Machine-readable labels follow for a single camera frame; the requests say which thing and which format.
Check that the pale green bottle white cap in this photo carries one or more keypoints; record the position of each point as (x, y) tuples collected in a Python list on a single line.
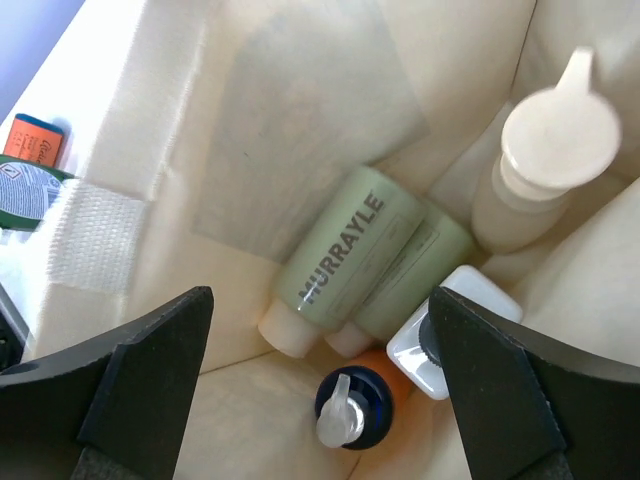
[(339, 261)]

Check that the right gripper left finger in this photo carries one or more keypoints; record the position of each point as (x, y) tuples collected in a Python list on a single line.
[(111, 407)]

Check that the white bottle black cap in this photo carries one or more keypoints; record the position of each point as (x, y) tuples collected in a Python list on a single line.
[(421, 345)]

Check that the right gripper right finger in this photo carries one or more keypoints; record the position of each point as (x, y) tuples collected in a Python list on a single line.
[(528, 406)]

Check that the cream canvas tote bag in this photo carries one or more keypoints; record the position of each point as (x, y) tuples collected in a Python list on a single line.
[(207, 137)]

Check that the beige pump bottle in bag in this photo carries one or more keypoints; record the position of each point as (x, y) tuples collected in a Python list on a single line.
[(553, 142)]

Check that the orange pump bottle blue top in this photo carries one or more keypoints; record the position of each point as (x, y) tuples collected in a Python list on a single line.
[(356, 404)]

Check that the small orange bottle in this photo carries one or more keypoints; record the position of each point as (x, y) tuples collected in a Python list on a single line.
[(34, 140)]

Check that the olive green clear bottle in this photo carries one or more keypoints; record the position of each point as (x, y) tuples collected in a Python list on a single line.
[(437, 247)]

